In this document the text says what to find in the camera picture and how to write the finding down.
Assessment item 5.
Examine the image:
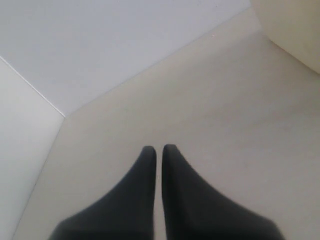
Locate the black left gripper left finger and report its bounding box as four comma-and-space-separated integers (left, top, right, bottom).
50, 146, 157, 240

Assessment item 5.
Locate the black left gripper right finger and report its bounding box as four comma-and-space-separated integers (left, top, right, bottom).
162, 144, 284, 240

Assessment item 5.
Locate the cream plastic bin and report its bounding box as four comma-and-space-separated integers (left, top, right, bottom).
251, 0, 320, 73

